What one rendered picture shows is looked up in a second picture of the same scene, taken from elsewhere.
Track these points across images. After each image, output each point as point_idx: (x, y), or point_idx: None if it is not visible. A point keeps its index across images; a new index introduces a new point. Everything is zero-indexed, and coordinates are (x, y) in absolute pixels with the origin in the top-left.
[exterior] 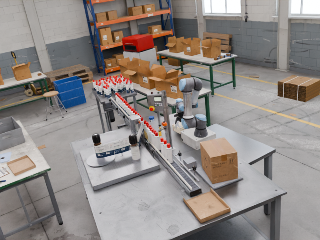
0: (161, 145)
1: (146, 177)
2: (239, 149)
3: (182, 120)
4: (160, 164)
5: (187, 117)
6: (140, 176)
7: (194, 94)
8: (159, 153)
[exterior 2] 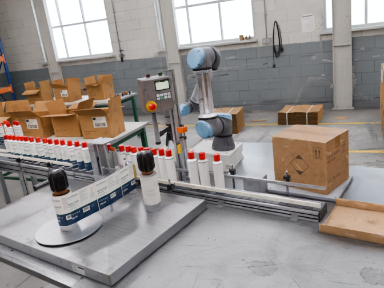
0: (192, 167)
1: (200, 226)
2: None
3: (203, 123)
4: None
5: (210, 116)
6: (185, 228)
7: None
8: (188, 184)
